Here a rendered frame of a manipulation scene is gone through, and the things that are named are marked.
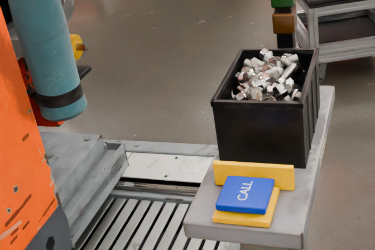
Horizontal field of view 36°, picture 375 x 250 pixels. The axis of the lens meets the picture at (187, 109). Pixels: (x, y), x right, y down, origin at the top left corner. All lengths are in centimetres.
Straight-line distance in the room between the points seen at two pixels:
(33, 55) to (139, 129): 100
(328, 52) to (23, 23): 129
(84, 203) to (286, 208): 71
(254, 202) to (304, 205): 8
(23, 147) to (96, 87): 168
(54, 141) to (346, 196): 79
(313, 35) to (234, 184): 126
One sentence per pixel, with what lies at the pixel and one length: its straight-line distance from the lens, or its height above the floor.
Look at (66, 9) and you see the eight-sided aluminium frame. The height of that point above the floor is 61.
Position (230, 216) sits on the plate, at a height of 46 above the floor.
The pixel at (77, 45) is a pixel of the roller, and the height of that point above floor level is 52.
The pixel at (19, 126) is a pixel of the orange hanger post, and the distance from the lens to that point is 70.
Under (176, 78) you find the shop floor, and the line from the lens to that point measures 230.
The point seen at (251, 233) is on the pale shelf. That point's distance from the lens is 80.
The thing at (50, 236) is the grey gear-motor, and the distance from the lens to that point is 106.
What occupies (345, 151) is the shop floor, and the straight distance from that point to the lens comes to 175.
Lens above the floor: 96
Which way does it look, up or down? 28 degrees down
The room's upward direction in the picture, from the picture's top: 9 degrees counter-clockwise
